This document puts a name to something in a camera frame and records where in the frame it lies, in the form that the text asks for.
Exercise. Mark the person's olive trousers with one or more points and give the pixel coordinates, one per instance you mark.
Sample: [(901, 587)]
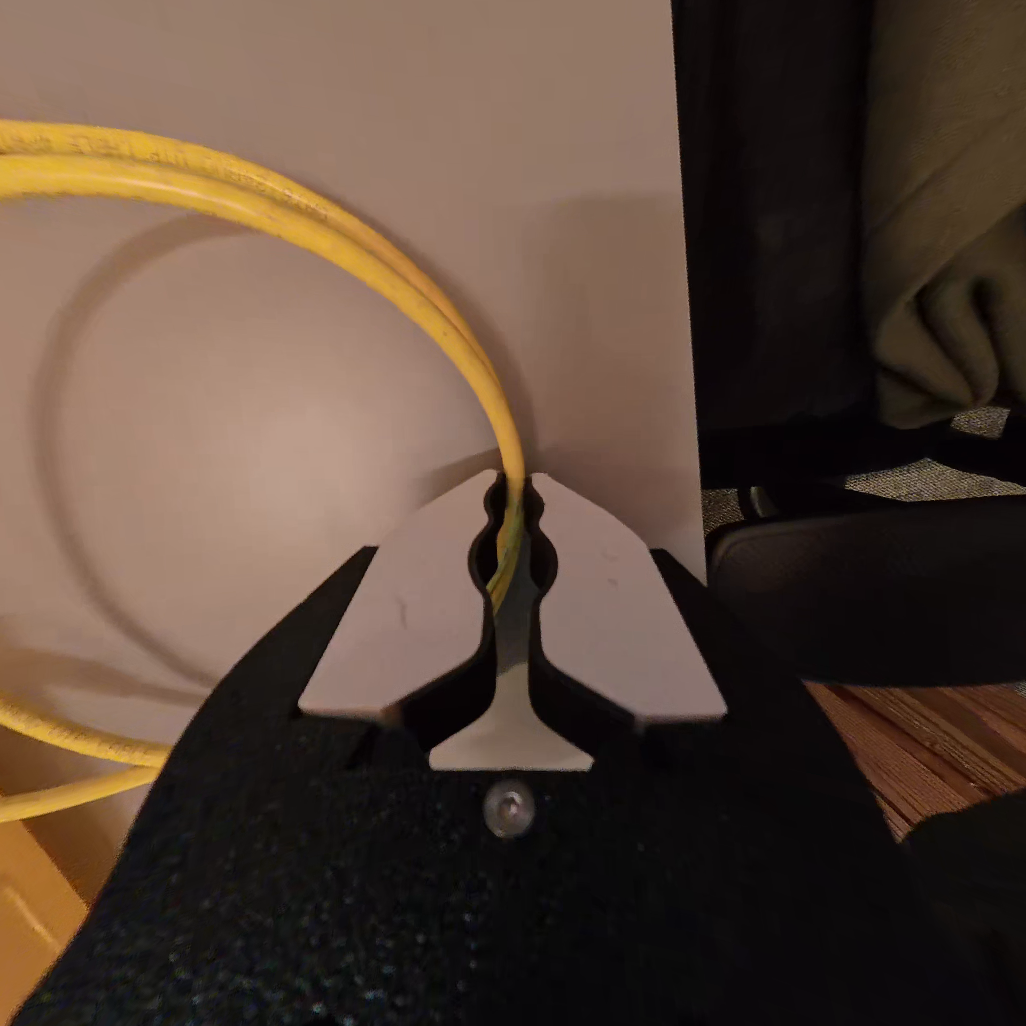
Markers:
[(946, 200)]

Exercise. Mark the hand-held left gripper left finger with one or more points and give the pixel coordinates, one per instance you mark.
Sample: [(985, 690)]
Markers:
[(417, 609)]

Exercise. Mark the black office chair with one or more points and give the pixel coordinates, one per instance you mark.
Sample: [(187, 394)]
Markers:
[(882, 593)]

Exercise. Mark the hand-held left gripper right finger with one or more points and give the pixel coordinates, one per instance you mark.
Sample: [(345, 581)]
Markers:
[(617, 625)]

